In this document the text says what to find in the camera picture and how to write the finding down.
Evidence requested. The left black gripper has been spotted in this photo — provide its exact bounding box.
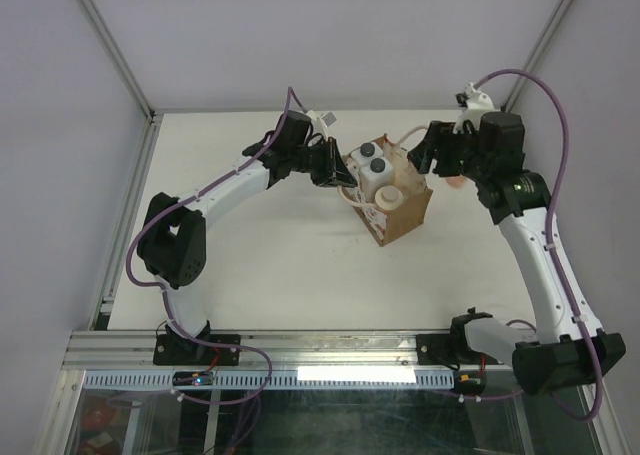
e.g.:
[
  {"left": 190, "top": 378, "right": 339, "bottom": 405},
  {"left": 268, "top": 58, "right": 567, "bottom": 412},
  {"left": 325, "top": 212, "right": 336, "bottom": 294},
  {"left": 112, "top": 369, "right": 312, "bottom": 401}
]
[{"left": 290, "top": 137, "right": 358, "bottom": 188}]

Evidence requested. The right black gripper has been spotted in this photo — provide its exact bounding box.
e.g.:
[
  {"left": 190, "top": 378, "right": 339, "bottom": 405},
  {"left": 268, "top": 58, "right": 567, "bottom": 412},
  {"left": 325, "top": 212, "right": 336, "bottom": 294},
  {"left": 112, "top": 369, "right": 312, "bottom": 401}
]
[{"left": 406, "top": 121, "right": 491, "bottom": 183}]

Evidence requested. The peach pink-capped bottle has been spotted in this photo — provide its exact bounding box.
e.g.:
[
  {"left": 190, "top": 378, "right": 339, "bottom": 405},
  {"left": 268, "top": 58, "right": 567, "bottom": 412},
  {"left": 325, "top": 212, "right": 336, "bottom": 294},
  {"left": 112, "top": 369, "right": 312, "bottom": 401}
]
[{"left": 444, "top": 176, "right": 467, "bottom": 189}]

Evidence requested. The brown canvas bag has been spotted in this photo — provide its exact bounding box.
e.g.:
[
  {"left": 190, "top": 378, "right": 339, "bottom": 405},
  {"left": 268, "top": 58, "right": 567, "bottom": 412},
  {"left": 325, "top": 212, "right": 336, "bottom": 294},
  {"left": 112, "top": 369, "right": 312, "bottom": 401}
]
[{"left": 338, "top": 125, "right": 432, "bottom": 247}]

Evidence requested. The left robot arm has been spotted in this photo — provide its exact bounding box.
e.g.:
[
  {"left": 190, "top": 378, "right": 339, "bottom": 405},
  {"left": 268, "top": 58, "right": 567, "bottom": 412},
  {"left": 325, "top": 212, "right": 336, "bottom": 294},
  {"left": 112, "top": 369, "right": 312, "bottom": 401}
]
[{"left": 127, "top": 111, "right": 358, "bottom": 364}]

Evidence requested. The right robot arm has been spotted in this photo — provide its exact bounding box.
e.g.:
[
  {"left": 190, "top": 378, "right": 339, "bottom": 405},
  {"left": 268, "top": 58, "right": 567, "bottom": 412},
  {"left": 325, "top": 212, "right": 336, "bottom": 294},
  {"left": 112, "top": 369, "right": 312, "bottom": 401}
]
[{"left": 407, "top": 111, "right": 626, "bottom": 395}]

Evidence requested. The white bottle grey cap front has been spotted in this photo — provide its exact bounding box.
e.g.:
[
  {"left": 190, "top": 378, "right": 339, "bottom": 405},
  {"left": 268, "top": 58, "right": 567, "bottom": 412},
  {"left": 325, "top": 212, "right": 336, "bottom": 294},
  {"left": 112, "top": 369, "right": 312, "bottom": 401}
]
[{"left": 359, "top": 157, "right": 394, "bottom": 202}]

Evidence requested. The white bottle grey cap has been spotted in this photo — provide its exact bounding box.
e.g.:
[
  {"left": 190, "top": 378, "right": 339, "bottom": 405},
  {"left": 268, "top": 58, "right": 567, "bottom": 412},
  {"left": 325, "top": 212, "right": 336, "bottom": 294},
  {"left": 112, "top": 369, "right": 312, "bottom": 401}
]
[
  {"left": 359, "top": 157, "right": 394, "bottom": 202},
  {"left": 347, "top": 142, "right": 388, "bottom": 174}
]

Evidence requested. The white bottle grey cap rear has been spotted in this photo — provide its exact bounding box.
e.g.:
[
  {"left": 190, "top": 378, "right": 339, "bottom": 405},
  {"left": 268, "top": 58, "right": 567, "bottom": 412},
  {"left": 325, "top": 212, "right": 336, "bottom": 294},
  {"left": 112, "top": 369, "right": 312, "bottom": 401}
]
[{"left": 347, "top": 142, "right": 388, "bottom": 174}]

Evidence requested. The cream wide-cap bottle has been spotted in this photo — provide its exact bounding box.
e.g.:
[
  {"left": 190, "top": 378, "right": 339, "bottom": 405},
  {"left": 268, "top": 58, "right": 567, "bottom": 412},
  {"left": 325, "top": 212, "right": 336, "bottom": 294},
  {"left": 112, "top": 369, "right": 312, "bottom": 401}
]
[{"left": 374, "top": 185, "right": 404, "bottom": 211}]

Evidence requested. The black orange connector box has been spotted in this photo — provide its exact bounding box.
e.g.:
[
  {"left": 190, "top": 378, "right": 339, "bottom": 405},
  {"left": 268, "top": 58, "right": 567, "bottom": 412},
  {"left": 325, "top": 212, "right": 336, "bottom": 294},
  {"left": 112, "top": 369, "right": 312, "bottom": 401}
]
[{"left": 451, "top": 372, "right": 486, "bottom": 396}]

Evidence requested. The small green-lit circuit board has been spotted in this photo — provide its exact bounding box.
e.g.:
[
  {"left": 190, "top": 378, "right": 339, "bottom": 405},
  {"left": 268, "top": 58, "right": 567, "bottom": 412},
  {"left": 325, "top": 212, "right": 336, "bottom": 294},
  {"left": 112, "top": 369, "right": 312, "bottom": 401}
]
[{"left": 172, "top": 371, "right": 214, "bottom": 386}]

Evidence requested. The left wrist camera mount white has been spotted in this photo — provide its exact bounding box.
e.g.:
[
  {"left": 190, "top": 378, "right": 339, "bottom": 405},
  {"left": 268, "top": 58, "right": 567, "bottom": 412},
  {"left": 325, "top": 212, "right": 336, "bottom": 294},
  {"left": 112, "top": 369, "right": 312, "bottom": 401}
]
[{"left": 306, "top": 110, "right": 336, "bottom": 139}]

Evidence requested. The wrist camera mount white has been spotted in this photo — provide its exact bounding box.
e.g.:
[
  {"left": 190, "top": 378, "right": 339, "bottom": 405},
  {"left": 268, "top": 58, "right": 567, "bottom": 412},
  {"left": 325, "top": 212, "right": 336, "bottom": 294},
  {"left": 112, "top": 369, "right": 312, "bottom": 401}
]
[
  {"left": 453, "top": 82, "right": 498, "bottom": 134},
  {"left": 306, "top": 110, "right": 336, "bottom": 139}
]

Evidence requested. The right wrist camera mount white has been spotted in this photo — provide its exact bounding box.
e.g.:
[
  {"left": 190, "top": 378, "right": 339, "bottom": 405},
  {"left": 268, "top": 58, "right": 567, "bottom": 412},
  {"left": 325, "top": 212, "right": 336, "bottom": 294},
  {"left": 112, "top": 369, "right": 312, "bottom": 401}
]
[{"left": 453, "top": 82, "right": 498, "bottom": 134}]

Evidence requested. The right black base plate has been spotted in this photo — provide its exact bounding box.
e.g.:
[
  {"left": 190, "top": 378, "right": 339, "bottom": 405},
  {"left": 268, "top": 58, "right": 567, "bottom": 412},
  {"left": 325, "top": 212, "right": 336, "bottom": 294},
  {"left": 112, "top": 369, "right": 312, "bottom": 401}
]
[{"left": 415, "top": 331, "right": 515, "bottom": 368}]

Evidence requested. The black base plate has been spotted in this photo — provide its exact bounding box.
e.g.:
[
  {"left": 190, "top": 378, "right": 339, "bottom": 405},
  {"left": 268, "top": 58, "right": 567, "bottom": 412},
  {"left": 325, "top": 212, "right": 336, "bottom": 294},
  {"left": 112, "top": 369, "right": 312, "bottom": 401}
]
[
  {"left": 415, "top": 331, "right": 515, "bottom": 368},
  {"left": 152, "top": 334, "right": 239, "bottom": 367}
]

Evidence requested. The left aluminium frame post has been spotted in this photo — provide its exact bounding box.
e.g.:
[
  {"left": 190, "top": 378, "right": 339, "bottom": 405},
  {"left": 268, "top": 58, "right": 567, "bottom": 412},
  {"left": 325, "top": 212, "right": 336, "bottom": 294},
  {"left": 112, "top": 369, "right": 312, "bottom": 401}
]
[{"left": 64, "top": 0, "right": 157, "bottom": 121}]

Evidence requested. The aluminium frame post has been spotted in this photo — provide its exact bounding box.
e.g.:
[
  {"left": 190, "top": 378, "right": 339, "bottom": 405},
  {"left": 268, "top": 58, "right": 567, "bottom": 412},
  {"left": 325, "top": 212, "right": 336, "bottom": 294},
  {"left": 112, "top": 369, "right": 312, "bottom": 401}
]
[
  {"left": 64, "top": 0, "right": 157, "bottom": 121},
  {"left": 501, "top": 0, "right": 577, "bottom": 112}
]

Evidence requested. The white slotted cable duct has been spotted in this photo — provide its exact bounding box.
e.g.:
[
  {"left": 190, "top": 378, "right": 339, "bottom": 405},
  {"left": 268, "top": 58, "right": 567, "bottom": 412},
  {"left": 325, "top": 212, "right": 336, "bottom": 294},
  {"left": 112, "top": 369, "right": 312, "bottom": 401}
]
[{"left": 84, "top": 366, "right": 454, "bottom": 391}]

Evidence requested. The right aluminium frame post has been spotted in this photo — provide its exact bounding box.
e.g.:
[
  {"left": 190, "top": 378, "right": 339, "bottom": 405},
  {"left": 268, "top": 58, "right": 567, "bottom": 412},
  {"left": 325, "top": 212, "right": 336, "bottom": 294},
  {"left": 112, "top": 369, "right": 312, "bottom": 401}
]
[{"left": 501, "top": 0, "right": 577, "bottom": 112}]

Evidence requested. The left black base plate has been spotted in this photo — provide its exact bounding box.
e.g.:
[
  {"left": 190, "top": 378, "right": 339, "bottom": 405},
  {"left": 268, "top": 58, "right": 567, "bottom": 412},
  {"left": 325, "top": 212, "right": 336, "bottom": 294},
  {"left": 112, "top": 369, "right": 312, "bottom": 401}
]
[{"left": 152, "top": 334, "right": 239, "bottom": 367}]

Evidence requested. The aluminium front rail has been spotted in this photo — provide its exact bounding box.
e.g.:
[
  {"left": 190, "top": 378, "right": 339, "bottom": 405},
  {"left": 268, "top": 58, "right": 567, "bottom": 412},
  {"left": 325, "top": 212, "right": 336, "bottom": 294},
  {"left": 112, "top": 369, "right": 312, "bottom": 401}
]
[{"left": 63, "top": 328, "right": 600, "bottom": 374}]

